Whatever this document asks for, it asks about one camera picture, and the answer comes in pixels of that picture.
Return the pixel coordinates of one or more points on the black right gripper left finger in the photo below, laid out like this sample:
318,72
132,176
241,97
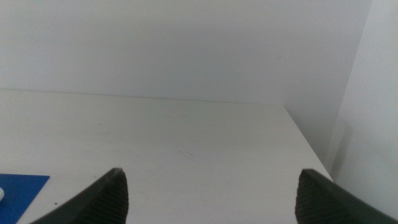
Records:
105,199

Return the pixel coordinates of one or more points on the blue rectangular mat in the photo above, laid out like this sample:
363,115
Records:
21,193

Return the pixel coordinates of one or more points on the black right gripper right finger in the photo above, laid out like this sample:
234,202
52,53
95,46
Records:
320,202

